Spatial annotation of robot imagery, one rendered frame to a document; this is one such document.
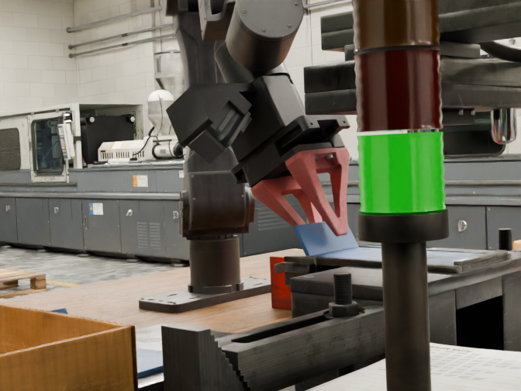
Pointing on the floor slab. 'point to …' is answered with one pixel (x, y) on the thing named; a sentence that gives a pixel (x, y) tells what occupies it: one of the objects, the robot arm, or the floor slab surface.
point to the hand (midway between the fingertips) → (327, 233)
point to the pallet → (10, 277)
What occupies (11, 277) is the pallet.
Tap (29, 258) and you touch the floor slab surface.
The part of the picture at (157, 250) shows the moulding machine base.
